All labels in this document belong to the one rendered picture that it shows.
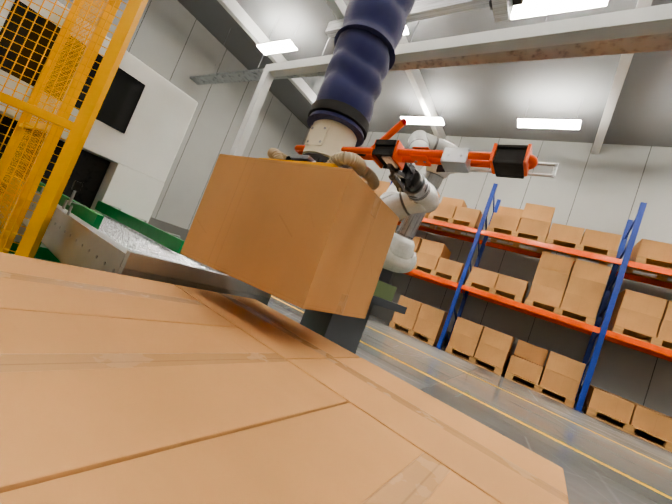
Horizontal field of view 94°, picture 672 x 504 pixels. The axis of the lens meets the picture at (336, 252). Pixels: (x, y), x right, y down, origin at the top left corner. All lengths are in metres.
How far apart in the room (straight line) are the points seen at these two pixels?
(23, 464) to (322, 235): 0.67
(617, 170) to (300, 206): 9.80
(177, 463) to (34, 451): 0.12
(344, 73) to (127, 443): 1.13
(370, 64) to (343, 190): 0.55
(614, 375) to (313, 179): 8.85
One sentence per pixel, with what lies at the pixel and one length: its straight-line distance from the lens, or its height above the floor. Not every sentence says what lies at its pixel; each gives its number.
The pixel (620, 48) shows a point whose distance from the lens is 5.73.
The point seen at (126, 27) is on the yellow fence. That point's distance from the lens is 2.09.
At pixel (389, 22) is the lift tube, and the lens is 1.37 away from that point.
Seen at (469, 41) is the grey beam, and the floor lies 3.14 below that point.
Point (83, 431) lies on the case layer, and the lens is 0.45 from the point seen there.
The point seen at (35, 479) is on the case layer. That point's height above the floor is 0.54.
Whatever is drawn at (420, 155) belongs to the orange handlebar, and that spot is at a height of 1.19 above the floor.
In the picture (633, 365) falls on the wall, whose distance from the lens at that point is 9.43.
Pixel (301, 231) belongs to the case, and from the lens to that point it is 0.90.
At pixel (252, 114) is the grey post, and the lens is 4.95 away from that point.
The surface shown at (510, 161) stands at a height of 1.19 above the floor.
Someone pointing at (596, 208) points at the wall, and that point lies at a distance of 9.97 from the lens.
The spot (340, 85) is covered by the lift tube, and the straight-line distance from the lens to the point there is 1.20.
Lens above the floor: 0.79
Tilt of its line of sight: 4 degrees up
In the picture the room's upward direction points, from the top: 21 degrees clockwise
